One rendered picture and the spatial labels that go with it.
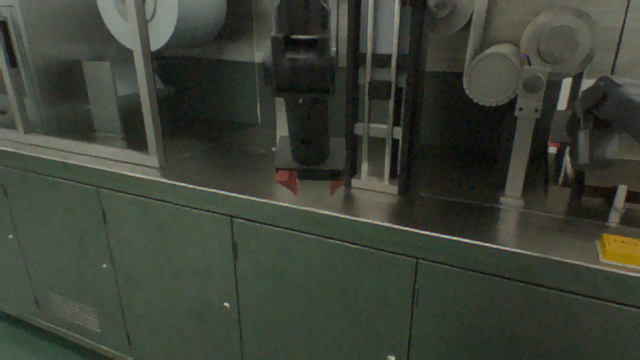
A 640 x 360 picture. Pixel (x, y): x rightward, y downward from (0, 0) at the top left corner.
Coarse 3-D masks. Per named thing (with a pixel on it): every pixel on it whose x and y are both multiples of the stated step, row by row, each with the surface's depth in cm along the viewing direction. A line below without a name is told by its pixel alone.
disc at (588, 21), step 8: (560, 8) 90; (568, 8) 90; (544, 16) 92; (552, 16) 91; (576, 16) 89; (584, 16) 89; (536, 24) 93; (584, 24) 89; (592, 24) 89; (528, 32) 94; (592, 32) 89; (520, 40) 95; (528, 40) 94; (592, 40) 90; (520, 48) 96; (592, 48) 90; (520, 56) 96; (528, 56) 95; (592, 56) 91; (528, 64) 96; (584, 64) 92; (560, 72) 94; (568, 72) 93; (576, 72) 93; (552, 80) 95
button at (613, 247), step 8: (600, 240) 83; (608, 240) 80; (616, 240) 80; (624, 240) 80; (632, 240) 80; (608, 248) 78; (616, 248) 78; (624, 248) 78; (632, 248) 78; (608, 256) 78; (616, 256) 77; (624, 256) 76; (632, 256) 76; (632, 264) 76
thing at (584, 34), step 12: (552, 24) 91; (564, 24) 90; (576, 24) 90; (540, 36) 93; (588, 36) 89; (528, 48) 95; (588, 48) 90; (540, 60) 94; (576, 60) 92; (552, 72) 94
